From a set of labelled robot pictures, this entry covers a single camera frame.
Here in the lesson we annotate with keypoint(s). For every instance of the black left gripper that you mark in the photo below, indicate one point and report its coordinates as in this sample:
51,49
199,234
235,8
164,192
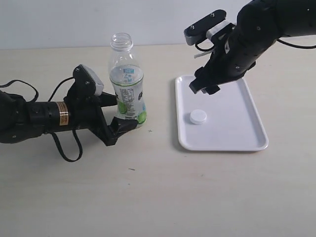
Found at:
86,113

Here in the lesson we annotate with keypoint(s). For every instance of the white bottle cap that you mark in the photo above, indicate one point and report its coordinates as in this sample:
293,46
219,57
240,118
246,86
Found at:
198,117

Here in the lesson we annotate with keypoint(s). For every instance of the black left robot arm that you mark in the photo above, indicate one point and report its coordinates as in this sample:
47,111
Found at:
21,120

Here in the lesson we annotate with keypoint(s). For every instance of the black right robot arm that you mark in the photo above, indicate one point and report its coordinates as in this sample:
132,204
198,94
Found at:
261,23

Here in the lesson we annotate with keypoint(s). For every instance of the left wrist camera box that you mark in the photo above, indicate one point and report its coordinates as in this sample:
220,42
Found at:
87,83

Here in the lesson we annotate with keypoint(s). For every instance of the clear plastic drink bottle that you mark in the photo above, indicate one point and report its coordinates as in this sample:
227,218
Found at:
127,78

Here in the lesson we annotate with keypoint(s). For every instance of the white rectangular plastic tray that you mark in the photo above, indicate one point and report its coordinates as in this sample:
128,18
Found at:
233,123

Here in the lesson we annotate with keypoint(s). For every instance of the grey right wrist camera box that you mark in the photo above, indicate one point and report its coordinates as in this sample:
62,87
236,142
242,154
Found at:
213,24

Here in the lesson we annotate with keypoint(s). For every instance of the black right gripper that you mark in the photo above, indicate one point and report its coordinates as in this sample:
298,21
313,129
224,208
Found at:
230,59

